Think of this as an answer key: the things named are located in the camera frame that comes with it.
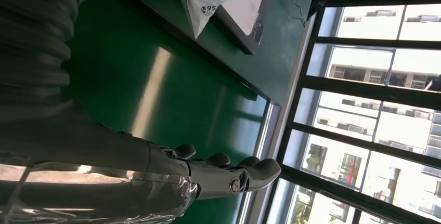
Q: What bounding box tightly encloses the green conveyor belt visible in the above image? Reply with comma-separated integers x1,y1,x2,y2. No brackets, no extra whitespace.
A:
63,0,269,224

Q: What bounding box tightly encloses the white and blue scanner plate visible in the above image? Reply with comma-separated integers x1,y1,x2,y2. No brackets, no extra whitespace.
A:
213,0,269,56

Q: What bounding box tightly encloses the silver conveyor rail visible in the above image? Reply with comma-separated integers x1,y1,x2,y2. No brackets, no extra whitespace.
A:
236,14,318,224

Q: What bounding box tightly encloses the black window frame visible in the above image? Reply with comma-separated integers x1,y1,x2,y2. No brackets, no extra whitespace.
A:
263,0,441,224

